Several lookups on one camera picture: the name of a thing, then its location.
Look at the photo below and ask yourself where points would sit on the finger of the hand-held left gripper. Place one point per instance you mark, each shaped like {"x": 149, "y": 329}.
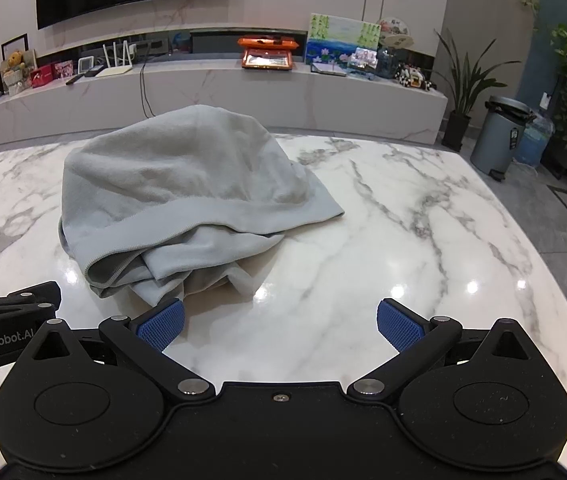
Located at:
{"x": 38, "y": 292}

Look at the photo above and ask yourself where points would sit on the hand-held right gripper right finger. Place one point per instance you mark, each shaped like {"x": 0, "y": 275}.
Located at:
{"x": 401, "y": 327}

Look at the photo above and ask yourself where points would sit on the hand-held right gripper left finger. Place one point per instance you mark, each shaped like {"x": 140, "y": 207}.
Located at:
{"x": 161, "y": 325}

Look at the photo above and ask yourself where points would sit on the light grey sweatshirt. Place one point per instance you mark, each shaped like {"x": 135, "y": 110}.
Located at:
{"x": 163, "y": 170}

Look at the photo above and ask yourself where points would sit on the long-leaf potted plant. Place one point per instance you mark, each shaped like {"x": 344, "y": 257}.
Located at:
{"x": 456, "y": 130}

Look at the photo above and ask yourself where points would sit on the grey pedal trash bin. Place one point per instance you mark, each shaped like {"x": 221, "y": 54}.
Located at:
{"x": 498, "y": 137}

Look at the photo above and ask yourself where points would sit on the red gift box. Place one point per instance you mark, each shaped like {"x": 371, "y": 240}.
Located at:
{"x": 41, "y": 77}

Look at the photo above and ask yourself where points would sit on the black remote control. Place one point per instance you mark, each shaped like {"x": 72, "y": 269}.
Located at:
{"x": 74, "y": 79}

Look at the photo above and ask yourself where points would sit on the pink card box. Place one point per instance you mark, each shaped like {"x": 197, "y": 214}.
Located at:
{"x": 62, "y": 70}

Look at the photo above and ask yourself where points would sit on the brown teddy bear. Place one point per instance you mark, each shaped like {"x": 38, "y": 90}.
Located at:
{"x": 15, "y": 62}

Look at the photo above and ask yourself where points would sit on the blue water jug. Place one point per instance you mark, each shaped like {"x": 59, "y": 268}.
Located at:
{"x": 536, "y": 140}

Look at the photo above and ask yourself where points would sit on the small white display device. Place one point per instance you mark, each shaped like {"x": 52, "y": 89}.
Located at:
{"x": 86, "y": 66}

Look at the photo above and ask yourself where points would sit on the white router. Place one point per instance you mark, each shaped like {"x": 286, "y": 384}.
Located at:
{"x": 113, "y": 69}

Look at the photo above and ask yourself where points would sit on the marble television console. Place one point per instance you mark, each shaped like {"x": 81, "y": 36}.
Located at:
{"x": 243, "y": 92}

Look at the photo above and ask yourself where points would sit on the blue glass jar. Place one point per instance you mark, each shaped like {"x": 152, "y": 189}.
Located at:
{"x": 389, "y": 62}

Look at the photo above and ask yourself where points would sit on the open notebook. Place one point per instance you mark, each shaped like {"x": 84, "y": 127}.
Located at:
{"x": 328, "y": 69}

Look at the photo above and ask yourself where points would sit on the small photo print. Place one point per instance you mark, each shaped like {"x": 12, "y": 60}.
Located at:
{"x": 364, "y": 58}

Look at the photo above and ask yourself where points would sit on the round paper fan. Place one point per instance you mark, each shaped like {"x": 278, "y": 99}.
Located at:
{"x": 394, "y": 32}

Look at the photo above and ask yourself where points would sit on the lotus pond painting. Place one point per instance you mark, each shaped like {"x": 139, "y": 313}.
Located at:
{"x": 338, "y": 35}

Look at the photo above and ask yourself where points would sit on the black picture frame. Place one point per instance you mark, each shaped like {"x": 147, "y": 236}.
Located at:
{"x": 13, "y": 45}

